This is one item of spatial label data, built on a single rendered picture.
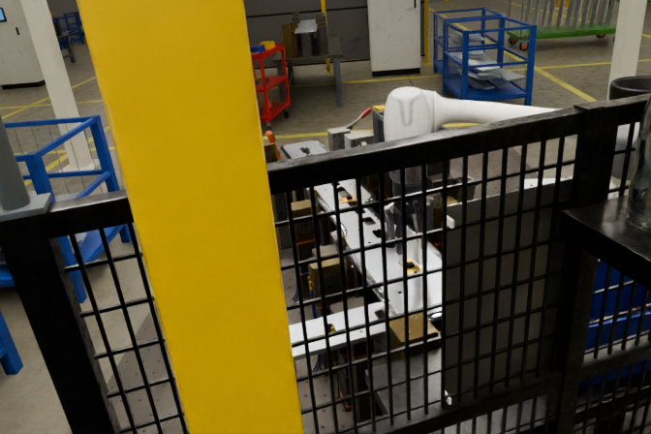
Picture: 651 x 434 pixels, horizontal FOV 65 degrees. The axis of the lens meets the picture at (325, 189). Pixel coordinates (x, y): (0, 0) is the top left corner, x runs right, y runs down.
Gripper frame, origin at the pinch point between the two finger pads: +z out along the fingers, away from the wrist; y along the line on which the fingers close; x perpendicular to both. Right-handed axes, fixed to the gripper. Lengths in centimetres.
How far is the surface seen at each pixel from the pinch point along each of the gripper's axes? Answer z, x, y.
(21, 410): 105, -107, 144
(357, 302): 6.4, 6.2, 16.7
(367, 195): 4.6, -46.8, -6.5
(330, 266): 0.4, -2.5, 20.3
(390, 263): 4.5, -3.4, 3.9
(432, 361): 1.4, 35.6, 12.4
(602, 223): -39, 62, 5
